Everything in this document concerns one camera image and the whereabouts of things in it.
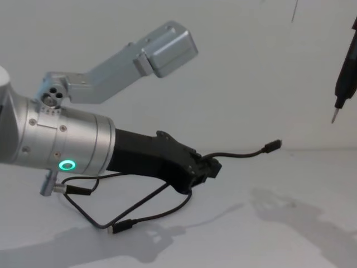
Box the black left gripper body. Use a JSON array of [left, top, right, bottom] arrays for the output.
[[107, 127, 204, 195]]

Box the table cloth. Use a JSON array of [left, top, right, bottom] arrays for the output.
[[0, 147, 357, 268]]

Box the black corded tool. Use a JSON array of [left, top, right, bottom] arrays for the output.
[[330, 0, 357, 125]]

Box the black wrist cable, silver plug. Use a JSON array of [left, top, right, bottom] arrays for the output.
[[54, 171, 171, 230]]

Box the black cable with two plugs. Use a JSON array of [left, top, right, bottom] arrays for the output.
[[107, 138, 283, 235]]

